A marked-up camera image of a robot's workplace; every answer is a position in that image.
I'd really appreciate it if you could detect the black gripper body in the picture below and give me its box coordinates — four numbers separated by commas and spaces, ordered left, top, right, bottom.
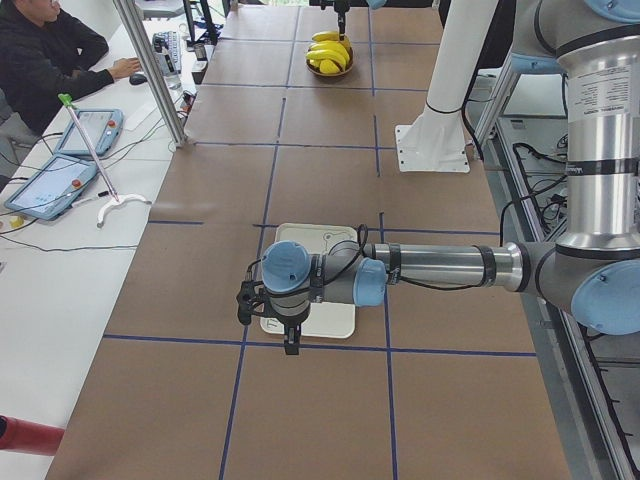
269, 293, 311, 326
333, 0, 349, 13

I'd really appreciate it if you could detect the computer keyboard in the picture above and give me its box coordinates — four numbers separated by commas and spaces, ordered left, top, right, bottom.
152, 31, 181, 76

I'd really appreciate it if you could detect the red fire extinguisher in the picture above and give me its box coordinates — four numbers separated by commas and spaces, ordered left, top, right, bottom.
0, 415, 65, 456

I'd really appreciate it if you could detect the teach pendant far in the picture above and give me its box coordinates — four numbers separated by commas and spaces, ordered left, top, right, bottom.
54, 109, 124, 158

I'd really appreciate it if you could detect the woven wicker basket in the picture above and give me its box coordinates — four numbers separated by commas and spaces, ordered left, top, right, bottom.
305, 44, 353, 77

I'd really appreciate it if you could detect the person in black hoodie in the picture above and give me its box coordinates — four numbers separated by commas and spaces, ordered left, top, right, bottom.
1, 1, 141, 135

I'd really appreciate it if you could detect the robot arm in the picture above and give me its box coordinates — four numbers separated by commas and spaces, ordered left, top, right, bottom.
237, 1, 639, 354
309, 0, 439, 40

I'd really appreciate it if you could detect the white bear tray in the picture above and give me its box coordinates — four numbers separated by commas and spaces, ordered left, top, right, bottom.
261, 223, 358, 339

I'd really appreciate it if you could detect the small metal cup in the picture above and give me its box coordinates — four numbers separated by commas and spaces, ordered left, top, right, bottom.
193, 43, 207, 61

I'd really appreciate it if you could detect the yellow banana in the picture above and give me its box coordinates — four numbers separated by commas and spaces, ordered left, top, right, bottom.
306, 49, 348, 70
312, 31, 340, 42
309, 41, 351, 61

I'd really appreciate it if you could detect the aluminium frame post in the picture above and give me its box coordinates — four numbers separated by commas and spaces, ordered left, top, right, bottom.
113, 0, 196, 148

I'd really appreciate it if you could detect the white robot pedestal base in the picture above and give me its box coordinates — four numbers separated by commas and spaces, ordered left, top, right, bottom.
395, 0, 499, 173

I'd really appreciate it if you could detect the teach pendant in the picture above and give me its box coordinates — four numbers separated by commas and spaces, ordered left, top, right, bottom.
4, 154, 98, 221
54, 109, 124, 158

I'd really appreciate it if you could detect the yellow starfruit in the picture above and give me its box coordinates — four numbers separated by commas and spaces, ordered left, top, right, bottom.
308, 59, 343, 77

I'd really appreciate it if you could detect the pink reacher stick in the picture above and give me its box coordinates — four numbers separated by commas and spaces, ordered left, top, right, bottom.
58, 93, 152, 228

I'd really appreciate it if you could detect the black computer mouse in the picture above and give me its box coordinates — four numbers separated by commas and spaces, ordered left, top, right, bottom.
129, 73, 147, 86

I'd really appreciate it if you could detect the teach pendant near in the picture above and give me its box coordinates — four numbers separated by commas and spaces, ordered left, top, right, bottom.
4, 154, 98, 221

